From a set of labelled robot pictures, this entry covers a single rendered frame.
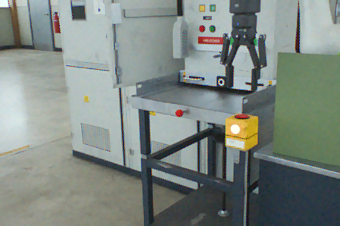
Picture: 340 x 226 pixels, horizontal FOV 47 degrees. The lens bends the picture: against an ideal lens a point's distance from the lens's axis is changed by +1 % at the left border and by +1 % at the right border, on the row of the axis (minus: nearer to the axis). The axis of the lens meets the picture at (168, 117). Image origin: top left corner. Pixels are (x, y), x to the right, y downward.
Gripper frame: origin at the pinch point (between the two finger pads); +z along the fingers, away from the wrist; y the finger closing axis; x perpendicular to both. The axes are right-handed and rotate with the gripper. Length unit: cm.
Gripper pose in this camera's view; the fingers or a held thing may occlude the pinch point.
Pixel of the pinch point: (242, 80)
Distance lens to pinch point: 126.4
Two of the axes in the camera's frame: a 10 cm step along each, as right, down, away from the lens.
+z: 0.2, 9.6, 2.8
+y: -7.8, -1.6, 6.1
